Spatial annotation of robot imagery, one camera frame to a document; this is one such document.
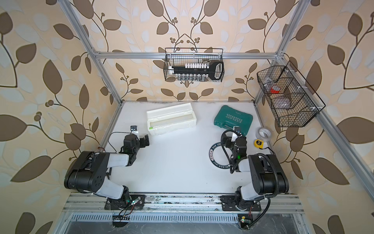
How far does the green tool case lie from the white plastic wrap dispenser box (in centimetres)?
18

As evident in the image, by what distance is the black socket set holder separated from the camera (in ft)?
2.70

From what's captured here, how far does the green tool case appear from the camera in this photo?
104 cm

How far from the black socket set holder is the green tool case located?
307 mm

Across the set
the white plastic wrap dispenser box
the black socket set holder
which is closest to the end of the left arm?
the white plastic wrap dispenser box

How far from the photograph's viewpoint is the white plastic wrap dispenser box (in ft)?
3.25

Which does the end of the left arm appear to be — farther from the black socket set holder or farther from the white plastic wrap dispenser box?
the black socket set holder

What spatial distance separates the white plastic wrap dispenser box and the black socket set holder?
294mm

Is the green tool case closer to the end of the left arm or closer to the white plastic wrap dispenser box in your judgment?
the white plastic wrap dispenser box
